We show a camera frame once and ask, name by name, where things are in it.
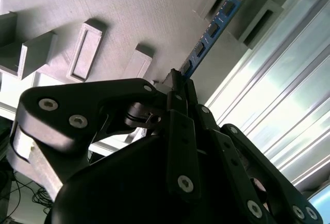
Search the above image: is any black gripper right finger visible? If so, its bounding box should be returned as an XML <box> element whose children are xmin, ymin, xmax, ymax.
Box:
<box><xmin>185</xmin><ymin>78</ymin><xmax>323</xmax><ymax>224</ymax></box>

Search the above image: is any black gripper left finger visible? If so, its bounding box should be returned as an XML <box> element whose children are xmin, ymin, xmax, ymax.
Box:
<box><xmin>11</xmin><ymin>68</ymin><xmax>202</xmax><ymax>202</ymax></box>

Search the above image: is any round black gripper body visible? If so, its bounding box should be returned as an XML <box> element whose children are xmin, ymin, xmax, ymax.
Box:
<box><xmin>50</xmin><ymin>100</ymin><xmax>251</xmax><ymax>224</ymax></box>

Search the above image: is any blue RAM stick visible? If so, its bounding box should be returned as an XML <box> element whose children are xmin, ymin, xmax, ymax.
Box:
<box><xmin>180</xmin><ymin>0</ymin><xmax>251</xmax><ymax>83</ymax></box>

